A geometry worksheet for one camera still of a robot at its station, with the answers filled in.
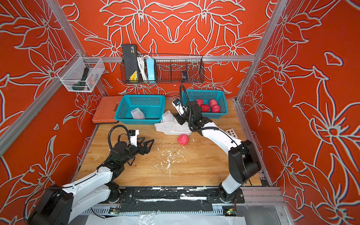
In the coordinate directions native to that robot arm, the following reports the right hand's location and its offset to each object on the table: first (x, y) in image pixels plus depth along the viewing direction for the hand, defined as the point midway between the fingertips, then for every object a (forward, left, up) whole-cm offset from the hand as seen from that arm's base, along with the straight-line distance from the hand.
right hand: (173, 110), depth 84 cm
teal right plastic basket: (+30, -25, -15) cm, 42 cm away
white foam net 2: (+3, +5, -10) cm, 11 cm away
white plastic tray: (-4, -2, -19) cm, 19 cm away
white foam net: (-2, +1, -14) cm, 14 cm away
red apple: (+23, -29, -16) cm, 41 cm away
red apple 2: (+17, -31, -16) cm, 39 cm away
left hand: (-15, +14, -9) cm, 22 cm away
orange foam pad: (+13, +54, -16) cm, 58 cm away
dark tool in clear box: (+8, +54, +13) cm, 56 cm away
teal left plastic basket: (+22, +20, -20) cm, 36 cm away
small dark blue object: (+22, -7, +10) cm, 25 cm away
